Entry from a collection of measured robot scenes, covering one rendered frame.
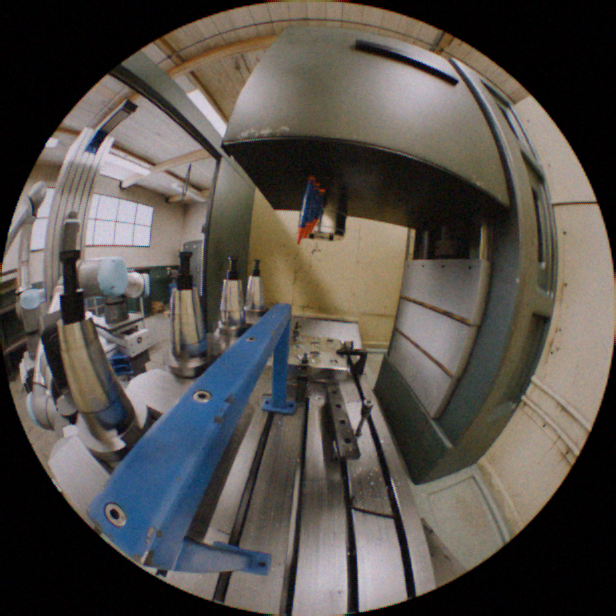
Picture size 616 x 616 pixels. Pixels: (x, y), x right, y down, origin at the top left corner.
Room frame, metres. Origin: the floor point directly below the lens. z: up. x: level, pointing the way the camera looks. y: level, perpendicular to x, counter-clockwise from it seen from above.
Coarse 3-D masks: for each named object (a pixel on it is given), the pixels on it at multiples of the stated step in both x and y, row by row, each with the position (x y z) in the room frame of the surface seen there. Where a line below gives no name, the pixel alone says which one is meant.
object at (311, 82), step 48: (288, 48) 0.27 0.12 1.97; (336, 48) 0.27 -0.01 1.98; (384, 48) 0.24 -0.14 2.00; (240, 96) 0.28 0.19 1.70; (288, 96) 0.27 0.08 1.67; (336, 96) 0.27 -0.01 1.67; (384, 96) 0.27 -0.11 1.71; (432, 96) 0.27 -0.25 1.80; (240, 144) 0.29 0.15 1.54; (288, 144) 0.29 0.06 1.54; (336, 144) 0.28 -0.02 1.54; (384, 144) 0.27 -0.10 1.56; (432, 144) 0.27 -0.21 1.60; (480, 144) 0.26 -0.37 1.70; (288, 192) 0.53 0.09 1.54; (336, 192) 0.50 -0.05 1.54; (384, 192) 0.44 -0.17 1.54; (432, 192) 0.37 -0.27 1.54; (480, 192) 0.28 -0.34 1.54
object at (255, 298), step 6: (252, 276) 0.36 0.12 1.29; (252, 282) 0.35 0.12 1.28; (258, 282) 0.35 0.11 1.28; (252, 288) 0.35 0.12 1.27; (258, 288) 0.35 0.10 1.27; (252, 294) 0.35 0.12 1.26; (258, 294) 0.35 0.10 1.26; (246, 300) 0.35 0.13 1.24; (252, 300) 0.35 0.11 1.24; (258, 300) 0.35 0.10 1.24; (246, 306) 0.35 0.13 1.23; (252, 306) 0.34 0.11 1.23; (258, 306) 0.35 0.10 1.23; (264, 306) 0.37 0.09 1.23
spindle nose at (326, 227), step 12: (300, 204) 0.58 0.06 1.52; (324, 204) 0.52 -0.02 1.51; (336, 204) 0.52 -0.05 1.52; (348, 204) 0.57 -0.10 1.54; (300, 216) 0.56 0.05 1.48; (324, 216) 0.52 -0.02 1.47; (336, 216) 0.53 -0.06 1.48; (324, 228) 0.52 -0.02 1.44; (336, 228) 0.53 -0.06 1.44; (324, 240) 0.65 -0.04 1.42; (336, 240) 0.62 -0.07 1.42
